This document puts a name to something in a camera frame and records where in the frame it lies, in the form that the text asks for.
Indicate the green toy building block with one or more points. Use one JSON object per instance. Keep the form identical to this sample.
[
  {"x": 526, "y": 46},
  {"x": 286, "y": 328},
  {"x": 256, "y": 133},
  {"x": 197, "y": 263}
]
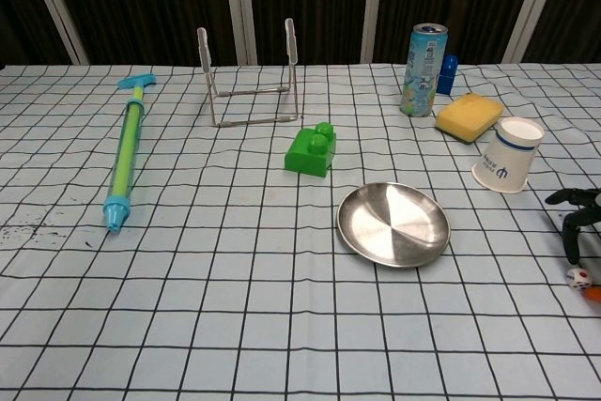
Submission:
[{"x": 307, "y": 157}]

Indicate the yellow sponge green underside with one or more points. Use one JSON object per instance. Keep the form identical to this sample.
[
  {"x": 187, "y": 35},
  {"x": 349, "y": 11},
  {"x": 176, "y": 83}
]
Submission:
[{"x": 469, "y": 114}]

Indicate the checkered light blue tablecloth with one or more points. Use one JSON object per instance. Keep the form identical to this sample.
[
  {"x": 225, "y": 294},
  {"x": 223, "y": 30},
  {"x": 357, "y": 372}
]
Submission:
[{"x": 235, "y": 279}]

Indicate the white paper cup blue print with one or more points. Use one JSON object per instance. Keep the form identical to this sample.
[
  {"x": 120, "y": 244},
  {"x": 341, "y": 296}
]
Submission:
[{"x": 504, "y": 161}]

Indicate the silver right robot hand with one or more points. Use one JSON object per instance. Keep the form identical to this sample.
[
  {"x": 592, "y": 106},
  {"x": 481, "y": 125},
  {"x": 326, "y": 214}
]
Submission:
[{"x": 572, "y": 236}]

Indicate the blue green water squirter toy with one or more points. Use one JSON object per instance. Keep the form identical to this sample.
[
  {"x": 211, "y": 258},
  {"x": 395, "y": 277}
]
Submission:
[{"x": 127, "y": 147}]

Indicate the stainless steel plate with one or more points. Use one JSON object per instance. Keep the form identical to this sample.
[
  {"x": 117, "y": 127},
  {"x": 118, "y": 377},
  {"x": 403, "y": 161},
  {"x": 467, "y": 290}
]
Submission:
[{"x": 394, "y": 225}]

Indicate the light blue drink can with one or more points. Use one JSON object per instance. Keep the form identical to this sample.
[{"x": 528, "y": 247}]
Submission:
[{"x": 422, "y": 77}]

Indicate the white partition frame post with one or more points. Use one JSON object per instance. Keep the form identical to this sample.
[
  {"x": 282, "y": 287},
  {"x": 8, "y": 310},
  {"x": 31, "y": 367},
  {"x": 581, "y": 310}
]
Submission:
[
  {"x": 239, "y": 6},
  {"x": 55, "y": 11},
  {"x": 377, "y": 6},
  {"x": 530, "y": 6}
]

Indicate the blue toy building block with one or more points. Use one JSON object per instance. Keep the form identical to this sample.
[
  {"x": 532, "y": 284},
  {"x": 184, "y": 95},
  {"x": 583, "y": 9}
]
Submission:
[{"x": 449, "y": 74}]

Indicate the white die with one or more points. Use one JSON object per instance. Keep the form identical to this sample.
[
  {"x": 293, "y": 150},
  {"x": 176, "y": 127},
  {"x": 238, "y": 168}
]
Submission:
[{"x": 577, "y": 279}]

